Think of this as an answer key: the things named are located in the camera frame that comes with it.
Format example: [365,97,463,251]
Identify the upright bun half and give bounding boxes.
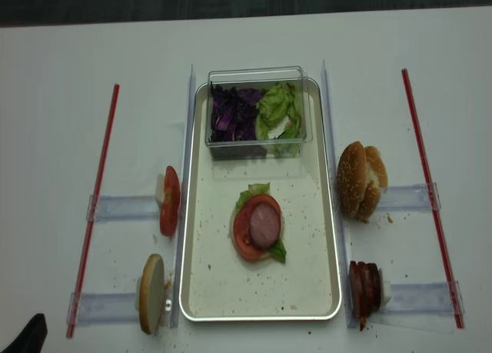
[138,254,165,335]

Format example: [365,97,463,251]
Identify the clear plastic container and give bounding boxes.
[204,66,311,160]

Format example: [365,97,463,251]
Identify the lower right clear holder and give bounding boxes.
[344,266,457,333]

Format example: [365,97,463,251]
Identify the bottom bun on tray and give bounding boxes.
[228,208,286,262]

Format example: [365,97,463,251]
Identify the red strip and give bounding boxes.
[66,84,120,339]
[401,68,465,329]

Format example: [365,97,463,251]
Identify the silver metal tray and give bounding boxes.
[179,79,341,321]

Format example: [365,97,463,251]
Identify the sliced sausage stack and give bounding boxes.
[349,261,383,331]

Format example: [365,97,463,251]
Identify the purple cabbage pile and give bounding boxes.
[208,84,267,160]

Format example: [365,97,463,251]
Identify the lower left clear holder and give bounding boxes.
[66,278,141,326]

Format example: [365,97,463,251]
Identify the left red strip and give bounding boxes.
[66,84,120,339]

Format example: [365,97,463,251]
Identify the upper left clear holder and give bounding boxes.
[94,174,165,221]

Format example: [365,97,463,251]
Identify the tomato slice on bun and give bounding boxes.
[233,193,283,261]

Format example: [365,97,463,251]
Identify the right red strip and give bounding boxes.
[401,68,465,329]

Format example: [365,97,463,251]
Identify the green lettuce pile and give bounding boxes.
[254,82,302,140]

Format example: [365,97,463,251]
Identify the sesame bun tops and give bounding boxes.
[337,141,387,222]

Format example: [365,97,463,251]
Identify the upright tomato slices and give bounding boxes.
[160,165,181,237]

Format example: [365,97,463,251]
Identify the lettuce leaf on bun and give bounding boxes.
[234,181,288,264]

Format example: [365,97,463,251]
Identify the upper right clear holder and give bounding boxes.
[376,183,441,212]

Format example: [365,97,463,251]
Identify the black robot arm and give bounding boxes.
[2,313,48,353]

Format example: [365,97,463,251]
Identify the clear holder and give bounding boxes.
[66,278,141,326]
[94,174,165,221]
[344,266,457,333]
[376,183,441,212]

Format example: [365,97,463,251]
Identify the round ham slice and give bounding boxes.
[249,203,281,248]

